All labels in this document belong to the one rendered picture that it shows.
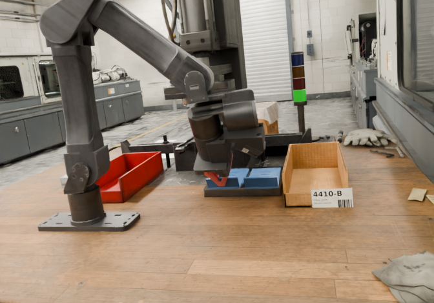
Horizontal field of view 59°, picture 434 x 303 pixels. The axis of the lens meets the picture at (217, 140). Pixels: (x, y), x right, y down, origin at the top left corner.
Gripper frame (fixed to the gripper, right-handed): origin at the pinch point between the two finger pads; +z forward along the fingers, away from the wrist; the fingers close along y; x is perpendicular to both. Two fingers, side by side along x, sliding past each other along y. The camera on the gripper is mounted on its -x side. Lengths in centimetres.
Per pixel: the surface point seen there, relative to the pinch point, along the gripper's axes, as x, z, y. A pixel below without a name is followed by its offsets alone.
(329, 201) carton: -21.9, -0.9, -6.5
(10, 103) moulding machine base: 421, 216, 368
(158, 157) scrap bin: 22.4, 9.7, 18.7
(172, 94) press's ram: 16.5, -4.6, 28.5
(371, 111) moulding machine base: -82, 190, 261
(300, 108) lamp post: -17.1, 11.9, 40.0
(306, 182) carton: -17.9, 6.5, 5.1
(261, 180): -8.9, -0.7, -0.5
